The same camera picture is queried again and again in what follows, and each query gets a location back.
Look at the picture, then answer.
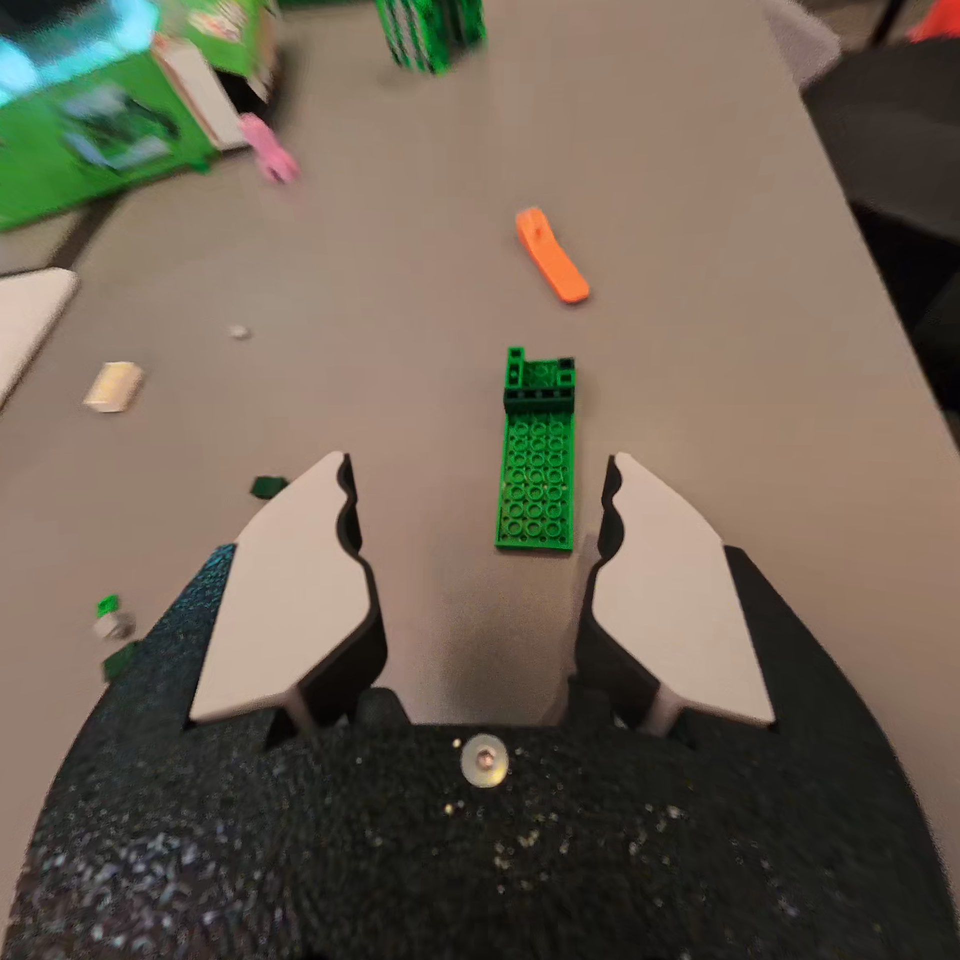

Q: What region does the beige brick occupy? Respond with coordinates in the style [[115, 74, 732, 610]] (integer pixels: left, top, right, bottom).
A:
[[82, 361, 145, 414]]

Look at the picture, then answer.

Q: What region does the green brick build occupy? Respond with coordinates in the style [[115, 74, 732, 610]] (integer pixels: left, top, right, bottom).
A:
[[375, 0, 489, 76]]

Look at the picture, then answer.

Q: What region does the white booklet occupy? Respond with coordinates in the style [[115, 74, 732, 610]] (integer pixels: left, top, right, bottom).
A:
[[0, 267, 81, 410]]

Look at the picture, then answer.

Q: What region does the green cardboard box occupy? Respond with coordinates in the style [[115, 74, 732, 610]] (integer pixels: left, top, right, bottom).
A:
[[0, 0, 285, 232]]

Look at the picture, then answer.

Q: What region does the orange brick separator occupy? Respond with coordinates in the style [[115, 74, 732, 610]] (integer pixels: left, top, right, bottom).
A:
[[514, 207, 591, 306]]

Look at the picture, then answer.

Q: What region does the orange object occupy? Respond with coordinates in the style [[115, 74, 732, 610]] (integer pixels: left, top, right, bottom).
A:
[[906, 0, 960, 44]]

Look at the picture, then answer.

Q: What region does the black chair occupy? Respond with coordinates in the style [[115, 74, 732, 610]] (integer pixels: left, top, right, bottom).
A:
[[802, 37, 960, 451]]

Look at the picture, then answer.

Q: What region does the grey desk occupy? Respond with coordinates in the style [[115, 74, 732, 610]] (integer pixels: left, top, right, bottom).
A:
[[0, 0, 960, 759]]

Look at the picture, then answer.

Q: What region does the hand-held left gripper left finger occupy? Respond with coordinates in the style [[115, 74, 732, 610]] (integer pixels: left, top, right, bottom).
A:
[[186, 450, 390, 735]]

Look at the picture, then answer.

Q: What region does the green brick plate assembly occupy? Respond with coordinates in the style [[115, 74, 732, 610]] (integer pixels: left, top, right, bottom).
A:
[[493, 345, 579, 555]]

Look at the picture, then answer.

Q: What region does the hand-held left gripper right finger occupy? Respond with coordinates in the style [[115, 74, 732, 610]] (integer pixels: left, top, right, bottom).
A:
[[571, 451, 777, 738]]

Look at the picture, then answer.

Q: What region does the pink brick figure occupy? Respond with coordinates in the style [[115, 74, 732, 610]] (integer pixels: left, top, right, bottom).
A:
[[238, 112, 301, 185]]

